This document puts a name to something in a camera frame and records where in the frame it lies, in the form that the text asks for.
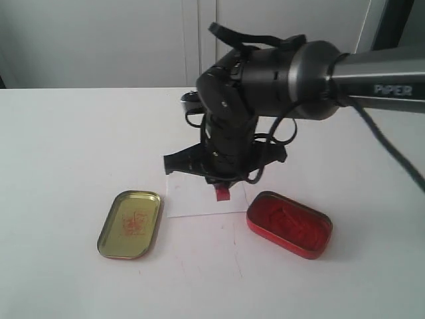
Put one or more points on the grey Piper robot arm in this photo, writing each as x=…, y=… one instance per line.
x=309, y=82

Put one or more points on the gold tin lid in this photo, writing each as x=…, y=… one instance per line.
x=130, y=225

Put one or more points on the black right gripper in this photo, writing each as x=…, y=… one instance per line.
x=226, y=154

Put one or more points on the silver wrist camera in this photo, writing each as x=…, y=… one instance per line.
x=191, y=103

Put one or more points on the red stamp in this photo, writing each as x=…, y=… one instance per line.
x=222, y=193

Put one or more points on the white paper sheet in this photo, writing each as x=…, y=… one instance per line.
x=189, y=195

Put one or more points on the red ink pad tin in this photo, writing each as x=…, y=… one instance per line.
x=297, y=228

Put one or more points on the white cabinet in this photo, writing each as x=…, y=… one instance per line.
x=102, y=44

